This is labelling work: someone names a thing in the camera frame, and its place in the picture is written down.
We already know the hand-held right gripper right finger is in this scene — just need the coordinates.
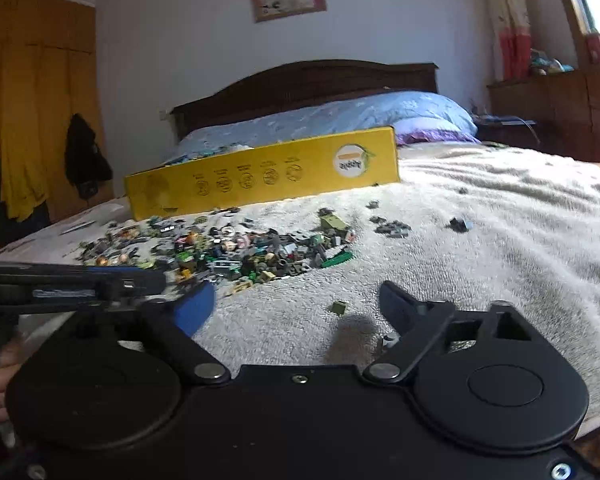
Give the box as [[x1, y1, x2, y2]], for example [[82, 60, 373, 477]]
[[362, 281, 551, 383]]

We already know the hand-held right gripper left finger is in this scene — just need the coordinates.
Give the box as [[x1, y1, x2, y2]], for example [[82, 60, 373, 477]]
[[50, 281, 231, 386]]

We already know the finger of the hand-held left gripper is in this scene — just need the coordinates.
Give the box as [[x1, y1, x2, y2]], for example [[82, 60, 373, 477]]
[[0, 287, 146, 313], [0, 261, 167, 297]]

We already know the pile of small toy bricks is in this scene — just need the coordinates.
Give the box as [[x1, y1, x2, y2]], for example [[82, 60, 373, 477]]
[[77, 207, 356, 296]]

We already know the yellow cardboard box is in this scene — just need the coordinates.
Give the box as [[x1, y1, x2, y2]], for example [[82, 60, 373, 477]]
[[124, 126, 401, 222]]

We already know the white and grey device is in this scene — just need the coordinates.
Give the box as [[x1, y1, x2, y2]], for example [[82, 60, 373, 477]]
[[60, 220, 97, 236]]

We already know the beige patterned bed sheet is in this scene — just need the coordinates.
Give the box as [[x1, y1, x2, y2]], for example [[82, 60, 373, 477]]
[[0, 140, 511, 261]]

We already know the dark hanging garment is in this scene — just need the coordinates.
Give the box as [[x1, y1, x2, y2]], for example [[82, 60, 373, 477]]
[[0, 155, 51, 248]]

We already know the white fluffy blanket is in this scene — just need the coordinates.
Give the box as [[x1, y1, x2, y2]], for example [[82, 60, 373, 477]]
[[0, 142, 600, 441]]

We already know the black hanging jacket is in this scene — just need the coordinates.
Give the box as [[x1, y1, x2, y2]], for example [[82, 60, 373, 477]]
[[65, 114, 113, 200]]

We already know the yellow hanging garment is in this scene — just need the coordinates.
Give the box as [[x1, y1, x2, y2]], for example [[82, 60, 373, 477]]
[[0, 45, 48, 221]]

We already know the purple pillow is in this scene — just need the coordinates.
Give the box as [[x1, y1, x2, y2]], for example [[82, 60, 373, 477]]
[[395, 119, 481, 146]]

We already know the blue floral pillow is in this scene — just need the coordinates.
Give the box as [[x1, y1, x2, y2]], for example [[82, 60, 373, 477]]
[[167, 91, 478, 163]]

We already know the dark nightstand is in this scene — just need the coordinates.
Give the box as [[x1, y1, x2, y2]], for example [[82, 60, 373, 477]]
[[475, 115, 538, 146]]

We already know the dark wooden headboard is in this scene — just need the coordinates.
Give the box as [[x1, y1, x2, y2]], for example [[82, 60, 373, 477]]
[[172, 61, 439, 141]]

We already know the wooden side cabinet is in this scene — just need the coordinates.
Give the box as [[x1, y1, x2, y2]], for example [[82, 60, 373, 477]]
[[487, 60, 600, 171]]

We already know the wooden wardrobe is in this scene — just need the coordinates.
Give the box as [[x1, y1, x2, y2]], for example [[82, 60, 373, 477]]
[[0, 0, 113, 256]]

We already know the clutter on cabinet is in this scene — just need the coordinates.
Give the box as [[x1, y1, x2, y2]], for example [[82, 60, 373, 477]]
[[530, 50, 576, 76]]

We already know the white and red curtain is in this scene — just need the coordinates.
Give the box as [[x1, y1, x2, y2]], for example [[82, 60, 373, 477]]
[[485, 0, 533, 81]]

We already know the white cable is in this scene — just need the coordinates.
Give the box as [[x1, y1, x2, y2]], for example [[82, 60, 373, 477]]
[[515, 117, 540, 146]]

